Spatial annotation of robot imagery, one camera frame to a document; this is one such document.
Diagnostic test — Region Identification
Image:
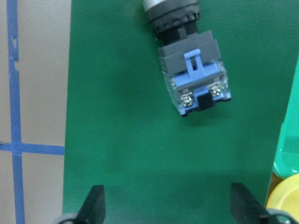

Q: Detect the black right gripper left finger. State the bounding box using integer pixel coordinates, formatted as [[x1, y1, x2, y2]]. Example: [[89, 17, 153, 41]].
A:
[[77, 185, 105, 224]]

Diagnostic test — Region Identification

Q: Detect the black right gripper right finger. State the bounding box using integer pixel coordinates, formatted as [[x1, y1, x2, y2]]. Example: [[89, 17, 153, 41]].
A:
[[230, 183, 273, 224]]

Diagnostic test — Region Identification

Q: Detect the yellow push button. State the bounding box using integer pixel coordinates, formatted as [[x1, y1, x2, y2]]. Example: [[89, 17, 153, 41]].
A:
[[142, 0, 231, 116]]

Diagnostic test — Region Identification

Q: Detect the yellow plastic tray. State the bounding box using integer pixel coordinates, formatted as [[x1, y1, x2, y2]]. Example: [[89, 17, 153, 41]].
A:
[[266, 174, 299, 222]]

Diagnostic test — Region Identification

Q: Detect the green plastic tray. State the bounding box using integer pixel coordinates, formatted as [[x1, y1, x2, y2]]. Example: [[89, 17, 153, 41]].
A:
[[272, 77, 299, 180]]

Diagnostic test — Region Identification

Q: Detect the green conveyor belt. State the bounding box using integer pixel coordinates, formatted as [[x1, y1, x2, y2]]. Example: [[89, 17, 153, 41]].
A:
[[63, 0, 299, 224]]

